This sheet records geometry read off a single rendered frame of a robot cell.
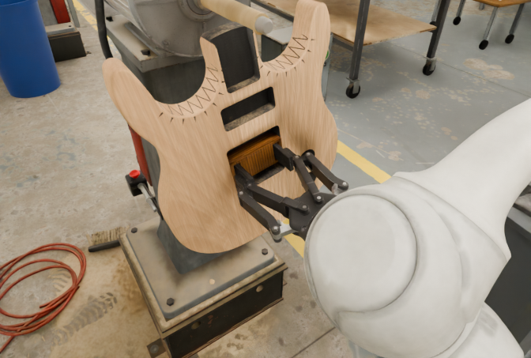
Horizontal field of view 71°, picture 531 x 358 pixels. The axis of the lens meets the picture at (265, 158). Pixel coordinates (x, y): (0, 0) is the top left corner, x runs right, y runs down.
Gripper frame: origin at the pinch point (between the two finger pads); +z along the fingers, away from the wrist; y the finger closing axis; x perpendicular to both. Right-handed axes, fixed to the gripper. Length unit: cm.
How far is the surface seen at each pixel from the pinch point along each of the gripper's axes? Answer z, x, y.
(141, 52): 39.1, 8.3, -3.9
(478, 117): 72, -142, 219
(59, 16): 370, -66, 1
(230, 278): 33, -76, -5
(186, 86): 44.0, -6.2, 4.6
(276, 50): 29.8, 0.7, 24.6
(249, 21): 7.8, 19.5, 6.8
